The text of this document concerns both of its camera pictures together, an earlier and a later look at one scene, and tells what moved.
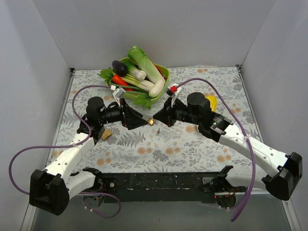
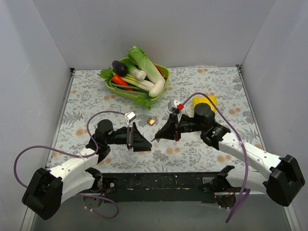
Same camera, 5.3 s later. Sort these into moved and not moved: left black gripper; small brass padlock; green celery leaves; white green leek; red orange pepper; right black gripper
Moved: right black gripper; left black gripper
Not moved: red orange pepper; green celery leaves; small brass padlock; white green leek
